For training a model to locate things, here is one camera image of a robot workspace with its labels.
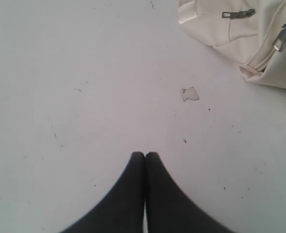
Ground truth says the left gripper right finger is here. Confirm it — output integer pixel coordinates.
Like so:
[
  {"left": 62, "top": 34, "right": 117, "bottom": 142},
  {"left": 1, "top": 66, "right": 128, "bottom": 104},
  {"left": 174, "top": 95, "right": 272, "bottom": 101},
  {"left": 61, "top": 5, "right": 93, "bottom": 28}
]
[{"left": 145, "top": 152, "right": 231, "bottom": 233}]

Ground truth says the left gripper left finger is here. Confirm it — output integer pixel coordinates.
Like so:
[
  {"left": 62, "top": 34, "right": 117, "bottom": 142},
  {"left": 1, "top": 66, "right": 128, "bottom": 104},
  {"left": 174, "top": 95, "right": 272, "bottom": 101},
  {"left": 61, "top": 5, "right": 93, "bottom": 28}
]
[{"left": 63, "top": 152, "right": 145, "bottom": 233}]

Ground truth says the cream fabric duffel bag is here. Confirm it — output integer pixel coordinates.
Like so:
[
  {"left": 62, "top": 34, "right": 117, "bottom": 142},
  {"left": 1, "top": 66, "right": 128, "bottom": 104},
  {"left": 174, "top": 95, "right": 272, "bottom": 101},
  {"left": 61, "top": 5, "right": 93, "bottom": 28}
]
[{"left": 177, "top": 0, "right": 286, "bottom": 89}]

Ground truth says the clear tape scrap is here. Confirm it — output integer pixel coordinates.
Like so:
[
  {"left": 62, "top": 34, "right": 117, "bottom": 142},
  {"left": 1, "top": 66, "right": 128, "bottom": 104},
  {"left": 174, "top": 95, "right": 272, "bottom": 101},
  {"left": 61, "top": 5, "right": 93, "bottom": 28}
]
[{"left": 182, "top": 87, "right": 200, "bottom": 101}]

